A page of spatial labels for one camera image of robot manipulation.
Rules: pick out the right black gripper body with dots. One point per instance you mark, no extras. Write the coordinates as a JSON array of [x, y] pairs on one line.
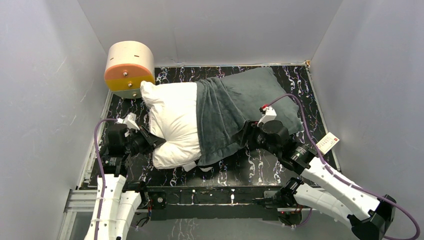
[[257, 138]]

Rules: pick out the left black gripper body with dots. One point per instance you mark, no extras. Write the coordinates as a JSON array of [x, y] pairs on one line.
[[148, 137]]

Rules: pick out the white pillow insert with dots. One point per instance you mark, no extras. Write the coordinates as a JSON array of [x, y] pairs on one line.
[[172, 116]]

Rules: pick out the zebra and grey pillowcase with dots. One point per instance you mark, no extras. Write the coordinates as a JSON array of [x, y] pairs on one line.
[[224, 104]]

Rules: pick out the cream and orange cylindrical container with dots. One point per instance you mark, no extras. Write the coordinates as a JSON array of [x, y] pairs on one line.
[[129, 63]]

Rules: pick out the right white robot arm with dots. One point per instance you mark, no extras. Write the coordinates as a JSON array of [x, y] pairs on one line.
[[367, 216]]

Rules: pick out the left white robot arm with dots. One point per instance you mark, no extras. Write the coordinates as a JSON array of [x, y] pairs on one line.
[[116, 203]]

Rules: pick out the white tag card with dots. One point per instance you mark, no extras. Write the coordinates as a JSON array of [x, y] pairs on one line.
[[327, 143]]

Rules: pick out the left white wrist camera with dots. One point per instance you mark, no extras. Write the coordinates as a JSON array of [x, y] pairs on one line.
[[129, 121]]

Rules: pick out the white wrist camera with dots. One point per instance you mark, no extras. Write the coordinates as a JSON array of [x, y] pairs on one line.
[[268, 114], [129, 121]]

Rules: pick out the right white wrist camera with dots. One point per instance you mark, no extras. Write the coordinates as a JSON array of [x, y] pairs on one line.
[[268, 114]]

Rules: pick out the black front mounting rail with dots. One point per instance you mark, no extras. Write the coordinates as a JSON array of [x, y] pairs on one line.
[[220, 202]]

